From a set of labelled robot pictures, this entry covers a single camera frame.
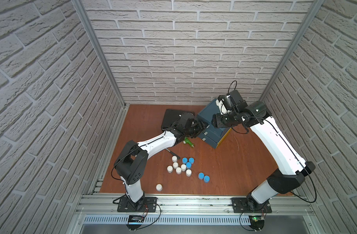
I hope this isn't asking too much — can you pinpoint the small claw hammer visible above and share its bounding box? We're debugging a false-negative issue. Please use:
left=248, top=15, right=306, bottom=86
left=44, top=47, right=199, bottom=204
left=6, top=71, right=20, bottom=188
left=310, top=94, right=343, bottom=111
left=165, top=148, right=181, bottom=160

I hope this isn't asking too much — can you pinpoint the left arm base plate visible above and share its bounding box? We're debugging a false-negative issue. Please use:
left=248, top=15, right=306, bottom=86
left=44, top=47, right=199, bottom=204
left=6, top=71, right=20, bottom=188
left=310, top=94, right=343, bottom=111
left=114, top=196, right=158, bottom=213

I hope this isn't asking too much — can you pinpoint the black plastic tool case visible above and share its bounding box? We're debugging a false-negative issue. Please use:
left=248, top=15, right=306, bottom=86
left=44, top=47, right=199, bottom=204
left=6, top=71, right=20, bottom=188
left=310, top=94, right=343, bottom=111
left=161, top=109, right=195, bottom=130

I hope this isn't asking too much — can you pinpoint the aluminium front rail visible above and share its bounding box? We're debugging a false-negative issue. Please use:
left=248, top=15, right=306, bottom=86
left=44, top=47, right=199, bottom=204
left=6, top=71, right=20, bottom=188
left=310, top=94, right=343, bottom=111
left=75, top=194, right=314, bottom=216

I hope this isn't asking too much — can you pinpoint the teal drawer cabinet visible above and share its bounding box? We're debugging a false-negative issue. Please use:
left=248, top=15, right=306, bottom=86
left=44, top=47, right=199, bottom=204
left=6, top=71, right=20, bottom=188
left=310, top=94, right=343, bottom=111
left=197, top=98, right=231, bottom=149

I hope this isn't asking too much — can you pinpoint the right controller board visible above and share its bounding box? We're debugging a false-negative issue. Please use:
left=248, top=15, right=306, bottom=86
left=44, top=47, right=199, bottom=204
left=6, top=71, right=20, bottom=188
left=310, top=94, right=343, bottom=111
left=249, top=216, right=265, bottom=231

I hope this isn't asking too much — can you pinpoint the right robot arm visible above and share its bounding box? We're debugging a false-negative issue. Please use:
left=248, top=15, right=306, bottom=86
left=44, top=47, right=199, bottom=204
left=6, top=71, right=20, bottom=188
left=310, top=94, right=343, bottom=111
left=212, top=100, right=316, bottom=210

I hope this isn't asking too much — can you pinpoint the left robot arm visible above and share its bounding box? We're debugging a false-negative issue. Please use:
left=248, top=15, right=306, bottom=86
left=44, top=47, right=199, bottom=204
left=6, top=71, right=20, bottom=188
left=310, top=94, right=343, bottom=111
left=113, top=112, right=208, bottom=205

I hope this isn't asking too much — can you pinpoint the left controller board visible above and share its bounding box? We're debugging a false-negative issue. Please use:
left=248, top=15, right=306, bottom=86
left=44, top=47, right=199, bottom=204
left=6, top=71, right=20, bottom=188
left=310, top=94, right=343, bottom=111
left=127, top=215, right=144, bottom=231

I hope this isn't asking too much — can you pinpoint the controller board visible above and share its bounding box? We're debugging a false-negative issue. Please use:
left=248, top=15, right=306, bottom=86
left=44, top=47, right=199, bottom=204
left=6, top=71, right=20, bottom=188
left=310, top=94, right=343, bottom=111
left=249, top=216, right=265, bottom=231
left=127, top=215, right=144, bottom=231

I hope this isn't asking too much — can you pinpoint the green plastic faucet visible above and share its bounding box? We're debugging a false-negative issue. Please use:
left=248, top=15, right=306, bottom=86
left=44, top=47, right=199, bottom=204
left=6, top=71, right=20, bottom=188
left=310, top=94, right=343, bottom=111
left=183, top=137, right=195, bottom=148

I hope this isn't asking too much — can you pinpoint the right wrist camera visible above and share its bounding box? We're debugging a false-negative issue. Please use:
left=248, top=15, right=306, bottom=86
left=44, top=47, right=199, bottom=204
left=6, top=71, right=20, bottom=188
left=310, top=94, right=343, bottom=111
left=216, top=90, right=248, bottom=115

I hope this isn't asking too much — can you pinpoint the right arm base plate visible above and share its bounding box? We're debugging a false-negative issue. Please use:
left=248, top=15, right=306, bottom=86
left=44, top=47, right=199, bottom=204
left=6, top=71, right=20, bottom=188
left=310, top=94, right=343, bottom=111
left=231, top=197, right=272, bottom=214

